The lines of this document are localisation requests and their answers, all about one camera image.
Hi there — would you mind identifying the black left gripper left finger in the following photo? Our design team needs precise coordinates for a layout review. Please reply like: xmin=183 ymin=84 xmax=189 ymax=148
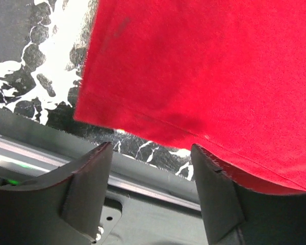
xmin=0 ymin=142 xmax=113 ymax=244

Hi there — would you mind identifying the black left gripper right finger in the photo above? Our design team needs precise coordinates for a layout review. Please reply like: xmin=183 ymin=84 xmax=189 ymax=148
xmin=191 ymin=144 xmax=306 ymax=244

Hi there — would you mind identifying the aluminium frame rail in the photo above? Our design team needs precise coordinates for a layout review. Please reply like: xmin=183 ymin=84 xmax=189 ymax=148
xmin=0 ymin=109 xmax=200 ymax=211

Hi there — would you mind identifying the dark red t shirt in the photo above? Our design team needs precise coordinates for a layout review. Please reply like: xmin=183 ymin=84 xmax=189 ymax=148
xmin=74 ymin=1 xmax=306 ymax=191

